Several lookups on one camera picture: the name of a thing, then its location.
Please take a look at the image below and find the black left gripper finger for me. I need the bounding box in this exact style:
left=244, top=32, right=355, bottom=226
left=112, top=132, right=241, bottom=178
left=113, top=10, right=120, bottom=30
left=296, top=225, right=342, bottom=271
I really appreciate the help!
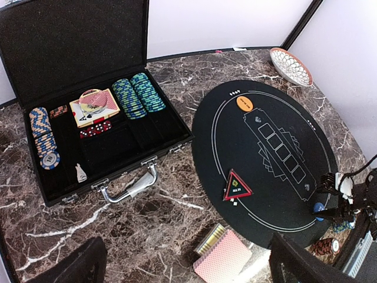
left=29, top=236, right=107, bottom=282

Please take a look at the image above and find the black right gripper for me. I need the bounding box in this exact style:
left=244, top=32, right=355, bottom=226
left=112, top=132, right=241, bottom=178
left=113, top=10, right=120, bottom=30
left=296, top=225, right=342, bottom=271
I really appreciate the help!
left=269, top=168, right=376, bottom=282

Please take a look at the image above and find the blue round blind button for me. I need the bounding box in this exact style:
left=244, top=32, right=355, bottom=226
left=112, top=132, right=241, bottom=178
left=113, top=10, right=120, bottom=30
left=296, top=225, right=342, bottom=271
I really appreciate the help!
left=313, top=202, right=325, bottom=222

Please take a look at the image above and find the brown poker chip stack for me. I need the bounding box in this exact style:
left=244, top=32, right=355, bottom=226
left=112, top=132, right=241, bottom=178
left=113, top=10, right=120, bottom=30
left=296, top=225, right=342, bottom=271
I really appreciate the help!
left=309, top=238, right=340, bottom=255

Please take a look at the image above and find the orange round blind button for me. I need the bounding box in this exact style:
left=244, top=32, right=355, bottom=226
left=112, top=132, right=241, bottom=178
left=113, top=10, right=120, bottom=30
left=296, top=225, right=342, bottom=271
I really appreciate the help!
left=236, top=96, right=254, bottom=113

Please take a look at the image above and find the small silver case key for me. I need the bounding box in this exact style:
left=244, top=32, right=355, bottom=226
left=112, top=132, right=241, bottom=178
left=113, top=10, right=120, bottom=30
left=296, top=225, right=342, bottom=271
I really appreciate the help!
left=75, top=163, right=87, bottom=183

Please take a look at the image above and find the red triangular all-in marker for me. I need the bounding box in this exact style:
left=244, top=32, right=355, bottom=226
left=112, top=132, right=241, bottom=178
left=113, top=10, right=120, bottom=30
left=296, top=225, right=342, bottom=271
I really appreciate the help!
left=223, top=169, right=253, bottom=201

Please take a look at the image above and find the round black poker mat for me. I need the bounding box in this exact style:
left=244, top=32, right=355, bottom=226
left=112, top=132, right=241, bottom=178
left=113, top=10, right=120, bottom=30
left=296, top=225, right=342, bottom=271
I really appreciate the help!
left=192, top=80, right=338, bottom=248

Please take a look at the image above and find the gold card box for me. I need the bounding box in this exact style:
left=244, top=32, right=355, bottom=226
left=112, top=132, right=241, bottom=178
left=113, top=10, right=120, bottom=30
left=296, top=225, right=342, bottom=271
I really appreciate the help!
left=194, top=223, right=226, bottom=256

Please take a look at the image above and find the red card deck on table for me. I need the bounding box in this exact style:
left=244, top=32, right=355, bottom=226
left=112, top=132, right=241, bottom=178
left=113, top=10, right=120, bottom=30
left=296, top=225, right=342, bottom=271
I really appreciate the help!
left=193, top=229, right=252, bottom=282

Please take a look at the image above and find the blue and tan chip row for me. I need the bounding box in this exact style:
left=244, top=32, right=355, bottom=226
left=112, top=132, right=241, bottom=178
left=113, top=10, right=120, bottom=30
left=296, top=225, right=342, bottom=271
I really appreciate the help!
left=29, top=107, right=61, bottom=170

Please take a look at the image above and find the red dice row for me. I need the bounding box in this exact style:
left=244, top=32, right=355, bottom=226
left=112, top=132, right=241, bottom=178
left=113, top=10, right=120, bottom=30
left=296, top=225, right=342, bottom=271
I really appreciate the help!
left=80, top=120, right=112, bottom=139

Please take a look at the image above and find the black poker chip case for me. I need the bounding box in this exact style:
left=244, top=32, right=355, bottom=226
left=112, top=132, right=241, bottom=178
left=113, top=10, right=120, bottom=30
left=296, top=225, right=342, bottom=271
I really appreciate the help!
left=1, top=1, right=193, bottom=206

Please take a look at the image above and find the orange and black chip row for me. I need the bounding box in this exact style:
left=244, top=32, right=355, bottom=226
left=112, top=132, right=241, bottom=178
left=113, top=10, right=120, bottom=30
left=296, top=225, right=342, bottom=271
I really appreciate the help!
left=49, top=105, right=68, bottom=119

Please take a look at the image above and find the red card deck in case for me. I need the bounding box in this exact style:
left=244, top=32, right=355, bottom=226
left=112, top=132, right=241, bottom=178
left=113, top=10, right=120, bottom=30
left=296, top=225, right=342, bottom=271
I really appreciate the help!
left=70, top=88, right=120, bottom=128

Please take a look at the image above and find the clear round dealer button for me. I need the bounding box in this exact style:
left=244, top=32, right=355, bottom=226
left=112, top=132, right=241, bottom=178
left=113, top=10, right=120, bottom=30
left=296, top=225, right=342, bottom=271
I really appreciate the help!
left=79, top=89, right=108, bottom=114

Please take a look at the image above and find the teal and blue chip row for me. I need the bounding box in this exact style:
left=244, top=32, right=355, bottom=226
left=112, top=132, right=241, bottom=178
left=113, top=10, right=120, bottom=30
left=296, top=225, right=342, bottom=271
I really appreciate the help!
left=130, top=73, right=166, bottom=113

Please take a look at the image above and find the green and blue chip row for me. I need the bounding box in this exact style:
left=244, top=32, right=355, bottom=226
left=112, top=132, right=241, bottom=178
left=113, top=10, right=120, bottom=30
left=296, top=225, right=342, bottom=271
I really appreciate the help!
left=112, top=78, right=147, bottom=120

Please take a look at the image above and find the white slotted cable duct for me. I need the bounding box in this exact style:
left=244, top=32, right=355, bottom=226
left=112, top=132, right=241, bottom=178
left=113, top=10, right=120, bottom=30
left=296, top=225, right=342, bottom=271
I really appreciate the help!
left=343, top=231, right=373, bottom=278

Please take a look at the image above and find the black right frame post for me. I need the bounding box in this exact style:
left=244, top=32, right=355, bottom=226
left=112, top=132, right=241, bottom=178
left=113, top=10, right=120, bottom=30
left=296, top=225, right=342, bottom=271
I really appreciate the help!
left=280, top=0, right=323, bottom=50

